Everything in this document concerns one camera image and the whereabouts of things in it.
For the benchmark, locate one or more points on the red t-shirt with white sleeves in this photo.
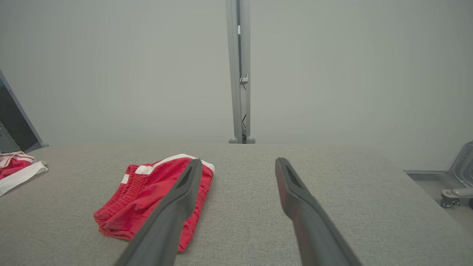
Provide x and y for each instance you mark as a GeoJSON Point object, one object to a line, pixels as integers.
{"type": "Point", "coordinates": [14, 170]}

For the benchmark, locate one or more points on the red shorts with white stripe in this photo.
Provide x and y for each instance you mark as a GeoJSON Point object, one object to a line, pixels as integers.
{"type": "Point", "coordinates": [140, 199]}

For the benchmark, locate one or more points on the grey metal frame with caster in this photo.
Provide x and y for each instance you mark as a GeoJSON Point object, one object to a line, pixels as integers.
{"type": "Point", "coordinates": [462, 173]}

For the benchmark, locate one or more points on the grey double partition post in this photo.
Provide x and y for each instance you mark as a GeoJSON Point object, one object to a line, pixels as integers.
{"type": "Point", "coordinates": [234, 74]}

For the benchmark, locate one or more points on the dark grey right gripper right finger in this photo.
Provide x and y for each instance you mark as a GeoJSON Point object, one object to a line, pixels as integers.
{"type": "Point", "coordinates": [317, 236]}

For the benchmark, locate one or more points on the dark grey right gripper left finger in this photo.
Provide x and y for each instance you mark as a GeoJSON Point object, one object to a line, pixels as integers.
{"type": "Point", "coordinates": [162, 229]}

